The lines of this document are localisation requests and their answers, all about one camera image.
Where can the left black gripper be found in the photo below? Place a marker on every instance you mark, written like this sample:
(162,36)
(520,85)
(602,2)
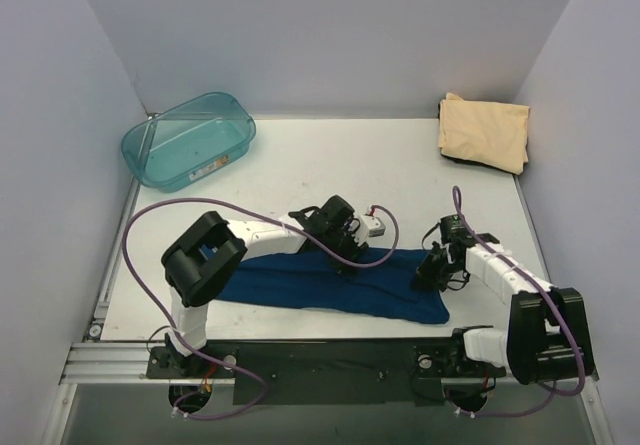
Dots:
(350,247)

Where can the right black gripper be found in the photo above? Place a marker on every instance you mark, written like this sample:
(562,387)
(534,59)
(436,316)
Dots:
(433,269)

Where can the blue t shirt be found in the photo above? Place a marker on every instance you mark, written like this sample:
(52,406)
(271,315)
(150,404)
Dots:
(307,280)

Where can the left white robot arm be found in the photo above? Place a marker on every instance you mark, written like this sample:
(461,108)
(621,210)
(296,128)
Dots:
(201,262)

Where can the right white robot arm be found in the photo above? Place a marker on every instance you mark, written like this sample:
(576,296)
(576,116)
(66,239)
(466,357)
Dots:
(547,336)

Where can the folded beige t shirt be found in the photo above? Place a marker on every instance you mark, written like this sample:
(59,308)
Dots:
(504,132)

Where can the teal plastic bin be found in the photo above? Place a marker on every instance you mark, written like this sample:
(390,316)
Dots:
(181,146)

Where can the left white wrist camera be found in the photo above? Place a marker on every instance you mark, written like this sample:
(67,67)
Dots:
(369,227)

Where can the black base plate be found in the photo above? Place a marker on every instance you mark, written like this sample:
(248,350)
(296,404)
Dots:
(332,372)

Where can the aluminium frame rail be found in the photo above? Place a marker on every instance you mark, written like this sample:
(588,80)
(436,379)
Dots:
(120,362)

